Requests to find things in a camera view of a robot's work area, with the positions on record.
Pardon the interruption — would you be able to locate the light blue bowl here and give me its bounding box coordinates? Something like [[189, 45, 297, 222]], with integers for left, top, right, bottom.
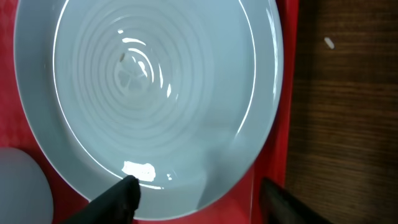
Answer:
[[1, 147, 53, 224]]

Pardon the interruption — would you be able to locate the light blue plate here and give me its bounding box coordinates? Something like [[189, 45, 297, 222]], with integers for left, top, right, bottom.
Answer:
[[14, 0, 284, 221]]

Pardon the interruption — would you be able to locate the red serving tray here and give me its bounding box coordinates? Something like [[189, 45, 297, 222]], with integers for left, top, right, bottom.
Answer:
[[1, 0, 299, 224]]

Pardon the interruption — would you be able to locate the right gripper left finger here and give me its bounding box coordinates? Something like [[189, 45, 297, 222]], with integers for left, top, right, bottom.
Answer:
[[62, 175, 141, 224]]

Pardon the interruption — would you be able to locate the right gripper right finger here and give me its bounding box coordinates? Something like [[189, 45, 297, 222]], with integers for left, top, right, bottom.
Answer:
[[259, 177, 331, 224]]

